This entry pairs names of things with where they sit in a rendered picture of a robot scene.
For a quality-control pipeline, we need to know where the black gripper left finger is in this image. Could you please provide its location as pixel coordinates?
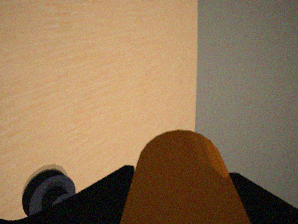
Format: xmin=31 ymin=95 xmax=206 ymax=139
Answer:
xmin=0 ymin=165 xmax=134 ymax=224

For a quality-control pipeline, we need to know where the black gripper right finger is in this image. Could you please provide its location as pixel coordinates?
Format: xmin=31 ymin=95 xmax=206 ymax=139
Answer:
xmin=230 ymin=173 xmax=298 ymax=224

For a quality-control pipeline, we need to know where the brown cylinder with hole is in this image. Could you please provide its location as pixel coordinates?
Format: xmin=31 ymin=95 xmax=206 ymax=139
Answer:
xmin=120 ymin=129 xmax=251 ymax=224

